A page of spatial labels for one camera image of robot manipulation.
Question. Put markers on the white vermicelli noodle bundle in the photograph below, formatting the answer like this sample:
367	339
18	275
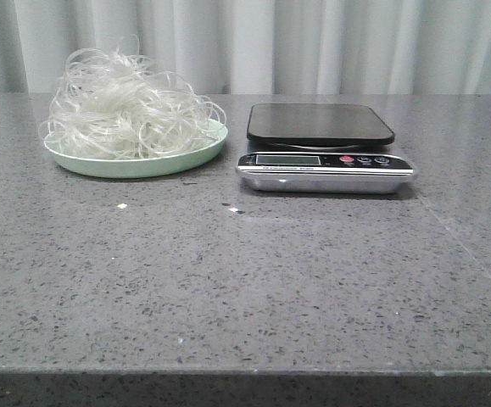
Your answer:
117	106

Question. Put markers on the light green round plate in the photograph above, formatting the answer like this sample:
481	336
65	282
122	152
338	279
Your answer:
138	168

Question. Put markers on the black silver kitchen scale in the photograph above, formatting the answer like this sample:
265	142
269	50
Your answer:
321	147

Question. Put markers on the white pleated curtain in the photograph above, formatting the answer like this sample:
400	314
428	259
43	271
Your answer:
259	47

